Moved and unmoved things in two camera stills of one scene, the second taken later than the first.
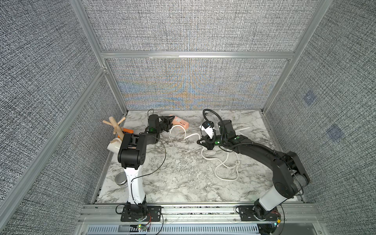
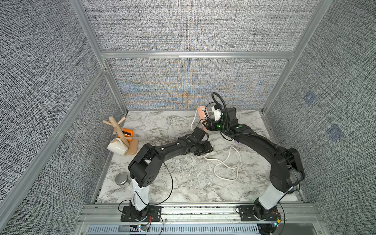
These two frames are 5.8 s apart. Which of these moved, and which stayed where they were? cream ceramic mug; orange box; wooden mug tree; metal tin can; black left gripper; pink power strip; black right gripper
Moved: black right gripper; pink power strip; black left gripper
Stayed: metal tin can; cream ceramic mug; wooden mug tree; orange box
